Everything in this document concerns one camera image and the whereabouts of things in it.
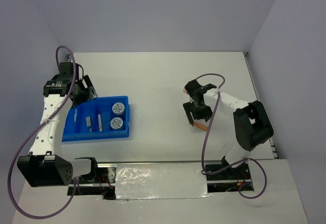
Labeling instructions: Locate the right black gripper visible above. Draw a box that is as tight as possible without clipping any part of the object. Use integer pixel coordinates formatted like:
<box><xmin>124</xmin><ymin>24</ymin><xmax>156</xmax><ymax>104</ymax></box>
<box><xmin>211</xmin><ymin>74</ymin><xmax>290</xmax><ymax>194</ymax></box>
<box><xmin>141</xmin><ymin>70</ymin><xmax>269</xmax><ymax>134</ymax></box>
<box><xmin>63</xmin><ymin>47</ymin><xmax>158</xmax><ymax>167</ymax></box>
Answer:
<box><xmin>183</xmin><ymin>100</ymin><xmax>214</xmax><ymax>125</ymax></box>

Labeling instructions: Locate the orange plastic clip case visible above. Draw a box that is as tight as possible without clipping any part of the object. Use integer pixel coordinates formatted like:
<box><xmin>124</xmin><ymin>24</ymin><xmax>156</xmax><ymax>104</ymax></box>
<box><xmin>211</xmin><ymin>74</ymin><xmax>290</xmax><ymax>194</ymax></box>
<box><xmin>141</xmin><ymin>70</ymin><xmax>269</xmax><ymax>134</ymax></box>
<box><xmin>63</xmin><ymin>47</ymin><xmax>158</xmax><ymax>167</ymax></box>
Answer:
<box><xmin>194</xmin><ymin>122</ymin><xmax>208</xmax><ymax>132</ymax></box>

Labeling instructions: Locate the blue plastic clip case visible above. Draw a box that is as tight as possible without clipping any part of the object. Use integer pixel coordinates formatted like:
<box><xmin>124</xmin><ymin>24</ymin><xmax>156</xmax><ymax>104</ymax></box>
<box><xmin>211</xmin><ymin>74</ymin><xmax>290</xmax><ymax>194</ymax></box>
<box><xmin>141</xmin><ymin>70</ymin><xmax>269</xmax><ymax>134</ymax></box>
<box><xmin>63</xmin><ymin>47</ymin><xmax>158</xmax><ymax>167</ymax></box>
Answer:
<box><xmin>73</xmin><ymin>108</ymin><xmax>78</xmax><ymax>123</ymax></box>

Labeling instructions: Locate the grey eraser block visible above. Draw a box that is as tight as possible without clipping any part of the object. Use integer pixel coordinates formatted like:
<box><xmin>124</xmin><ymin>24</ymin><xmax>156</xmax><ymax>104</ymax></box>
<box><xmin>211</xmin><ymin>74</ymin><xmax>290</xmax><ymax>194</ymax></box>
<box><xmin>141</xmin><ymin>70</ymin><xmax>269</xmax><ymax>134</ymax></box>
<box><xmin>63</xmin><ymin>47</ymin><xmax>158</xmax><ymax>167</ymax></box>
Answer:
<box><xmin>86</xmin><ymin>117</ymin><xmax>91</xmax><ymax>127</ymax></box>

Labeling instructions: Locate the blue round tape tin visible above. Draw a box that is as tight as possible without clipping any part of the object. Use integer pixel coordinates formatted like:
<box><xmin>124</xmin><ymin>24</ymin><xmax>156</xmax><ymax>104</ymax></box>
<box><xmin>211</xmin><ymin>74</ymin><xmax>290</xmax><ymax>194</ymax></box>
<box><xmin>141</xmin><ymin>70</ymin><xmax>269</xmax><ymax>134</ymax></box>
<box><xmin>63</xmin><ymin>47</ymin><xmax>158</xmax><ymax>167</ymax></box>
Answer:
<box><xmin>112</xmin><ymin>102</ymin><xmax>126</xmax><ymax>116</ymax></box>

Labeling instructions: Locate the blue white marker pen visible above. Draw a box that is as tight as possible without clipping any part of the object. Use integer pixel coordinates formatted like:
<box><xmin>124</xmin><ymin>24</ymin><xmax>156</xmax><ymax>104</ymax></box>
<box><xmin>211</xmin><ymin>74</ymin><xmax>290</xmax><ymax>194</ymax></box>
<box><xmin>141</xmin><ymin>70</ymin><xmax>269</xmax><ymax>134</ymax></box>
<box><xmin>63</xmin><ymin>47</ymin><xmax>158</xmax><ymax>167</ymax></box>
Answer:
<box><xmin>97</xmin><ymin>114</ymin><xmax>103</xmax><ymax>132</ymax></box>

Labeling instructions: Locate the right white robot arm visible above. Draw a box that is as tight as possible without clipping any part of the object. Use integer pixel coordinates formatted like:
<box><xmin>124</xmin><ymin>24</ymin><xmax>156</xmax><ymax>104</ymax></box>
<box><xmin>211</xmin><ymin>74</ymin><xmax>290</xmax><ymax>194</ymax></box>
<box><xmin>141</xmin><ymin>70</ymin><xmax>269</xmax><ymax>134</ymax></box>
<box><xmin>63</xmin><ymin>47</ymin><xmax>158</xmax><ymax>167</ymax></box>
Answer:
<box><xmin>183</xmin><ymin>79</ymin><xmax>274</xmax><ymax>179</ymax></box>

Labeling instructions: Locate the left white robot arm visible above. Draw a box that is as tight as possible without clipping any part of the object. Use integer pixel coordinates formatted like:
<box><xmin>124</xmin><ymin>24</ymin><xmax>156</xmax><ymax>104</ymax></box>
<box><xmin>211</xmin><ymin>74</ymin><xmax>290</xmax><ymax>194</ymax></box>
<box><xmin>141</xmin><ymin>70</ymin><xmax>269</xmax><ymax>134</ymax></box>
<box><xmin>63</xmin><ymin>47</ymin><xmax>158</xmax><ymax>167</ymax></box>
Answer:
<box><xmin>17</xmin><ymin>62</ymin><xmax>100</xmax><ymax>187</ymax></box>

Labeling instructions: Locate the blue plastic divided tray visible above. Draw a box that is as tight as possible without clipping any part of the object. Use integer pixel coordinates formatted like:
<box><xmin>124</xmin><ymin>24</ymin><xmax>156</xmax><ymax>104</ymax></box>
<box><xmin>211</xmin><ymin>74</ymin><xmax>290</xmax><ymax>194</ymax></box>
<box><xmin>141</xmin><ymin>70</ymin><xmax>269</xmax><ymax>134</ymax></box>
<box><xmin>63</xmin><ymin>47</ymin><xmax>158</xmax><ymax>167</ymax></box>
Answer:
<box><xmin>62</xmin><ymin>96</ymin><xmax>130</xmax><ymax>142</ymax></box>

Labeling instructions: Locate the silver foil sheet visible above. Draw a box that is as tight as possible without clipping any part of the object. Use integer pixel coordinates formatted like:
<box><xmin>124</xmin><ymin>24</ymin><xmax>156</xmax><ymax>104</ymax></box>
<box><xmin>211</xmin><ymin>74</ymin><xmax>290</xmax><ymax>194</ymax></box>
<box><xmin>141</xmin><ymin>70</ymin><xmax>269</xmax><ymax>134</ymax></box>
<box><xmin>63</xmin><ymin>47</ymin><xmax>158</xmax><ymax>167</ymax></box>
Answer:
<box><xmin>115</xmin><ymin>162</ymin><xmax>209</xmax><ymax>200</ymax></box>

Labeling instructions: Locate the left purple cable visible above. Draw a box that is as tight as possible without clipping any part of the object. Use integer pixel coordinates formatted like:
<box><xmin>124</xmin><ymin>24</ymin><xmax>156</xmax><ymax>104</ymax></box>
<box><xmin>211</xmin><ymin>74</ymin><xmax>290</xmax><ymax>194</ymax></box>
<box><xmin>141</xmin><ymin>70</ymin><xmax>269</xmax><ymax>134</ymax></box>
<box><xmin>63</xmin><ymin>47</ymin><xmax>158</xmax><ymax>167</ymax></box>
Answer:
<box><xmin>7</xmin><ymin>45</ymin><xmax>82</xmax><ymax>219</ymax></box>

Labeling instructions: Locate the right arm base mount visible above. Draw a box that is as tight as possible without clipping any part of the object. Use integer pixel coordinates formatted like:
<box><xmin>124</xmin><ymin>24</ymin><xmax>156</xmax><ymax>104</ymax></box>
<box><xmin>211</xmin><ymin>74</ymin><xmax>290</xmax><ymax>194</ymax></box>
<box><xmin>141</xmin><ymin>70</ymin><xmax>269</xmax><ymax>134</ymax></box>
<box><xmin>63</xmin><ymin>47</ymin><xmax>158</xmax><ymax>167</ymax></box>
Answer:
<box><xmin>201</xmin><ymin>163</ymin><xmax>255</xmax><ymax>193</ymax></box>

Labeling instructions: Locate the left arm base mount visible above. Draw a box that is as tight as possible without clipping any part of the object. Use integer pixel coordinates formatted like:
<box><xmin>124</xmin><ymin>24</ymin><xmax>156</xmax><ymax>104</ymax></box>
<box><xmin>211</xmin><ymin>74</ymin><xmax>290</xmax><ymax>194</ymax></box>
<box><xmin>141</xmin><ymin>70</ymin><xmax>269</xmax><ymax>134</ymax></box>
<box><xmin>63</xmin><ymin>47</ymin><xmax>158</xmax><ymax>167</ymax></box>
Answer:
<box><xmin>74</xmin><ymin>166</ymin><xmax>117</xmax><ymax>200</ymax></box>

